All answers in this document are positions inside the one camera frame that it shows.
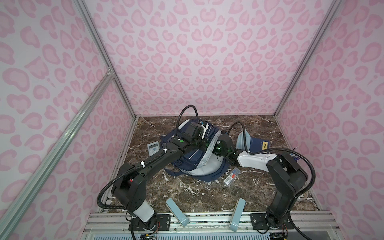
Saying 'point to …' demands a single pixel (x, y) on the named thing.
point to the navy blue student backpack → (201, 163)
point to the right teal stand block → (237, 214)
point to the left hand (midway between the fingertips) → (209, 139)
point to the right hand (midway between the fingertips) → (205, 143)
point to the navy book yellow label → (257, 145)
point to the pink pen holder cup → (295, 156)
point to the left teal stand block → (177, 212)
